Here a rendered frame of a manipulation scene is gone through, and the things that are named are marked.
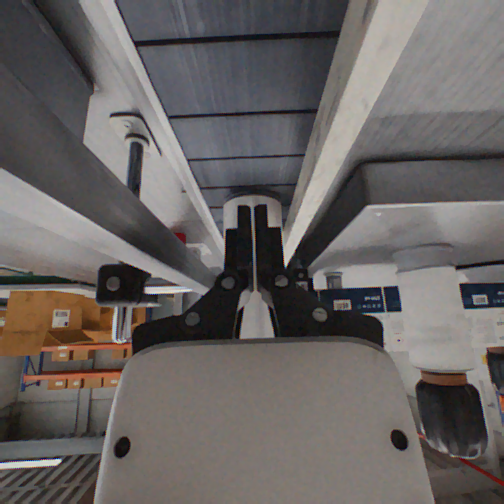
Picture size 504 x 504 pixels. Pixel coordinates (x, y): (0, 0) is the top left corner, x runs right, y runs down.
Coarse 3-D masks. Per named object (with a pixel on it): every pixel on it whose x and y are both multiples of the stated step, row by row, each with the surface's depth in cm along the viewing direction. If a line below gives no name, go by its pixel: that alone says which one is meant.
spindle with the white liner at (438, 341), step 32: (416, 256) 42; (448, 256) 41; (416, 288) 41; (448, 288) 39; (416, 320) 40; (448, 320) 38; (416, 352) 40; (448, 352) 37; (416, 384) 41; (448, 384) 38; (448, 416) 36; (480, 416) 36; (448, 448) 36; (480, 448) 35
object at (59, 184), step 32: (0, 64) 3; (0, 96) 3; (32, 96) 4; (0, 128) 3; (32, 128) 4; (64, 128) 4; (0, 160) 3; (32, 160) 4; (64, 160) 4; (96, 160) 5; (0, 192) 4; (32, 192) 4; (64, 192) 4; (96, 192) 5; (128, 192) 6; (64, 224) 5; (96, 224) 5; (128, 224) 6; (160, 224) 9; (128, 256) 8; (160, 256) 9; (192, 256) 13; (192, 288) 16
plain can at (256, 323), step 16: (240, 192) 21; (256, 192) 21; (224, 208) 23; (272, 208) 22; (224, 224) 22; (272, 224) 21; (224, 240) 22; (256, 288) 19; (256, 304) 19; (256, 320) 19; (240, 336) 19; (256, 336) 19; (272, 336) 19
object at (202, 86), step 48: (144, 0) 8; (192, 0) 9; (240, 0) 9; (288, 0) 9; (336, 0) 9; (144, 48) 10; (192, 48) 10; (240, 48) 10; (288, 48) 10; (192, 96) 12; (240, 96) 12; (288, 96) 12; (192, 144) 16; (240, 144) 16; (288, 144) 16; (288, 192) 22
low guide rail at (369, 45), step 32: (352, 0) 7; (384, 0) 6; (416, 0) 6; (352, 32) 7; (384, 32) 6; (352, 64) 7; (384, 64) 7; (352, 96) 8; (320, 128) 11; (352, 128) 10; (320, 160) 12; (320, 192) 15; (288, 224) 22; (288, 256) 30
